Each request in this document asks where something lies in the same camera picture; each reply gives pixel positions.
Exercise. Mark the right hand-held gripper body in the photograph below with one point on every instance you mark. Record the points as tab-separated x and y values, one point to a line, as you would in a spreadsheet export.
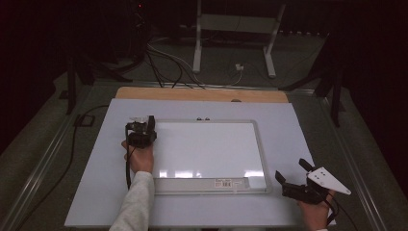
304	192

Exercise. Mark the large white table sheet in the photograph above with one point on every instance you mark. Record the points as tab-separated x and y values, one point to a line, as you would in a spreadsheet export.
96	192

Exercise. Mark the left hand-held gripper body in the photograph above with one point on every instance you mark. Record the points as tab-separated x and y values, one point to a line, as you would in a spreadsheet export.
139	136

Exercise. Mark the white plug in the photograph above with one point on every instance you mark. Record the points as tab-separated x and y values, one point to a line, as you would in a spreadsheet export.
239	67

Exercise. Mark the white metal stand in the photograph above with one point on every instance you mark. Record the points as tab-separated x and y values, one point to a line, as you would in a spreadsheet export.
197	48

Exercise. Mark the purple whiteboard eraser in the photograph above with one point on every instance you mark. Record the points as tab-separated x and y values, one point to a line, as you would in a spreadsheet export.
151	123

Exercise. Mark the metal floor rail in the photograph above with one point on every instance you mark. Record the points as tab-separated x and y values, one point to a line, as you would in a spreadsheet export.
38	174
352	173

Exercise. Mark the silver framed whiteboard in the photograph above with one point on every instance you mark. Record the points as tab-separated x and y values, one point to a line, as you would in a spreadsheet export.
208	150

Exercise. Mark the black square floor plate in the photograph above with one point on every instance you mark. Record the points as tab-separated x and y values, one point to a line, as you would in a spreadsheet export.
84	120

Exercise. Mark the dark equipment rack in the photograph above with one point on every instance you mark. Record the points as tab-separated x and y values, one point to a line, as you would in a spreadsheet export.
138	29

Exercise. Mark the person's left hand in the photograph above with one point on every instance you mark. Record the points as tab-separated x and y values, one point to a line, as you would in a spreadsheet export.
141	159

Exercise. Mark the person's right hand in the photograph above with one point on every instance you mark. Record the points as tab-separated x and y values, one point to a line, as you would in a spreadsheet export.
314	213

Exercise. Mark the black tripod stand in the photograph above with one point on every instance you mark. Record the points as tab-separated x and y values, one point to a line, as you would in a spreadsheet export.
336	102
71	93

